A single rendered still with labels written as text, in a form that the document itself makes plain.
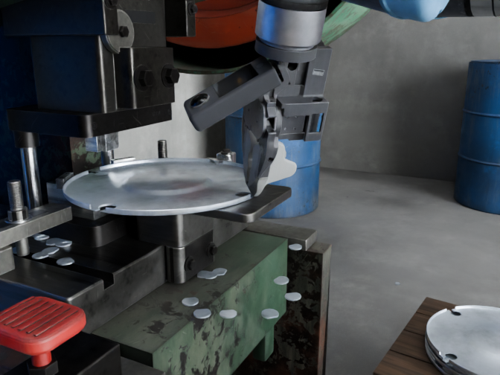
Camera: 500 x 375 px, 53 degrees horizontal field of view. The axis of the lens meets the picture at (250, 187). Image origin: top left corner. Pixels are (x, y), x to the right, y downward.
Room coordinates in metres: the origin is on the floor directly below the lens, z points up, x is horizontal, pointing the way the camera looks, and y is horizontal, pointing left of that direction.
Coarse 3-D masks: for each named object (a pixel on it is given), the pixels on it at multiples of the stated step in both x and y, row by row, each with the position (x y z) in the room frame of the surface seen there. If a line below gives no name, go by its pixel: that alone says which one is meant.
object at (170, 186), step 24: (120, 168) 0.81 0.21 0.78; (144, 168) 0.81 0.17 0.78; (168, 168) 0.81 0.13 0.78; (192, 168) 0.81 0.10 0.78; (216, 168) 0.81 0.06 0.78; (240, 168) 0.81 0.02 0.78; (72, 192) 0.67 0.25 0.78; (96, 192) 0.67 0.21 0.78; (120, 192) 0.67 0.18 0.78; (144, 192) 0.66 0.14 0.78; (168, 192) 0.66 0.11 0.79; (192, 192) 0.67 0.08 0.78; (216, 192) 0.67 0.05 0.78; (240, 192) 0.67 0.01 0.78
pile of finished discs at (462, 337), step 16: (432, 320) 1.00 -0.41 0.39; (448, 320) 1.00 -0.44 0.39; (464, 320) 1.00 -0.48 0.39; (480, 320) 1.00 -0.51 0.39; (496, 320) 1.00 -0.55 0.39; (432, 336) 0.94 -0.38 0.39; (448, 336) 0.94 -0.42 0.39; (464, 336) 0.94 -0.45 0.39; (480, 336) 0.93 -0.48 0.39; (496, 336) 0.93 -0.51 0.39; (432, 352) 0.90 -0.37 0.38; (448, 352) 0.88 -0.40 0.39; (464, 352) 0.88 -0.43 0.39; (480, 352) 0.88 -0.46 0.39; (496, 352) 0.87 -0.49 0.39; (448, 368) 0.85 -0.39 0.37; (464, 368) 0.82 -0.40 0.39; (480, 368) 0.83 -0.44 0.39; (496, 368) 0.83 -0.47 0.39
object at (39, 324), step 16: (16, 304) 0.40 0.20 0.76; (32, 304) 0.40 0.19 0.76; (48, 304) 0.40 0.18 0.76; (64, 304) 0.40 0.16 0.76; (0, 320) 0.37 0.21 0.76; (16, 320) 0.37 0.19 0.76; (32, 320) 0.37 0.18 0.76; (48, 320) 0.37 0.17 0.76; (64, 320) 0.37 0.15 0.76; (80, 320) 0.38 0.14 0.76; (0, 336) 0.35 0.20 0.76; (16, 336) 0.35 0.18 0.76; (32, 336) 0.35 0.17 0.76; (48, 336) 0.35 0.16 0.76; (64, 336) 0.36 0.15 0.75; (32, 352) 0.34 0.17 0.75; (48, 352) 0.38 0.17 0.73
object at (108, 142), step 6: (114, 132) 0.77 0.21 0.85; (90, 138) 0.75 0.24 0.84; (96, 138) 0.75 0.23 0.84; (102, 138) 0.76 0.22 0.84; (108, 138) 0.76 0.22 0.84; (114, 138) 0.77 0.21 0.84; (90, 144) 0.75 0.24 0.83; (96, 144) 0.75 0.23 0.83; (102, 144) 0.76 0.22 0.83; (108, 144) 0.76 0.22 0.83; (114, 144) 0.77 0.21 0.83; (90, 150) 0.75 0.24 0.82; (96, 150) 0.75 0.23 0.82; (102, 150) 0.76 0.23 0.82; (108, 150) 0.76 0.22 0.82
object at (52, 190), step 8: (96, 168) 0.82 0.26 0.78; (48, 184) 0.73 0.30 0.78; (48, 192) 0.73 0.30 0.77; (56, 192) 0.72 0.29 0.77; (48, 200) 0.73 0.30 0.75; (56, 200) 0.72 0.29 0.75; (64, 200) 0.71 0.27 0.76; (72, 208) 0.71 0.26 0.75; (80, 208) 0.70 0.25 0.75; (104, 208) 0.71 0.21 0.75; (80, 216) 0.70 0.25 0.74; (88, 216) 0.69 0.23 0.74; (96, 216) 0.69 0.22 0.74
